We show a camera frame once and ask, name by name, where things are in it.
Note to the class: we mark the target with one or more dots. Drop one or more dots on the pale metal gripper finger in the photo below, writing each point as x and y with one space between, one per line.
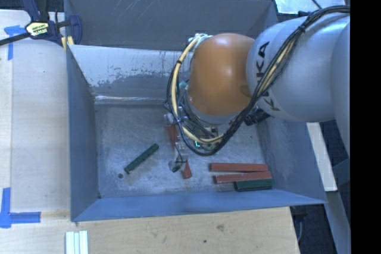
179 147
167 119

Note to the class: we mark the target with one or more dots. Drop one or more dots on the red-brown flat block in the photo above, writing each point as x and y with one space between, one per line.
187 172
241 177
238 167

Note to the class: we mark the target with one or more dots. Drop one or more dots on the dark green flat block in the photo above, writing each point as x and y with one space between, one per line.
253 184
141 158

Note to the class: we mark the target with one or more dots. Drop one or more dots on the grey metal bin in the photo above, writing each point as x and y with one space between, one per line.
131 139

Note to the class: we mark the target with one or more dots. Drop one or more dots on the pale wood board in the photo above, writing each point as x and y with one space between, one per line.
38 128

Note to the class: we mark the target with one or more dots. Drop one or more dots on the black cylinder on white bracket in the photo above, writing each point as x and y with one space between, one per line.
255 117

